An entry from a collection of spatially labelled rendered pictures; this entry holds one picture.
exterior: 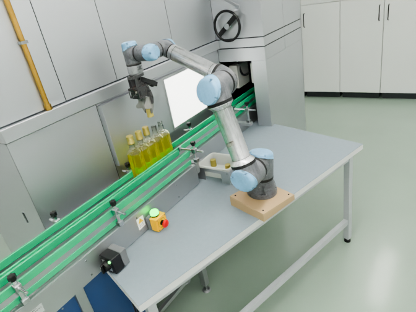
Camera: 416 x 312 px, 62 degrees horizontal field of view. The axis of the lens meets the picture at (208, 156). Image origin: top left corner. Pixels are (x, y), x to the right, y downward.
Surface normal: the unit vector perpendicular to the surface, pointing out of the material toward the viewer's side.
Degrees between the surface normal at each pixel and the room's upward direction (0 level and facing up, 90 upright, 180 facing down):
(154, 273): 0
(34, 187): 90
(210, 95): 80
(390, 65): 90
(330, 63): 90
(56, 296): 90
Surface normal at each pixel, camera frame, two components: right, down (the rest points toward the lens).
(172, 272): -0.17, -0.88
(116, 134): 0.82, 0.12
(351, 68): -0.54, 0.45
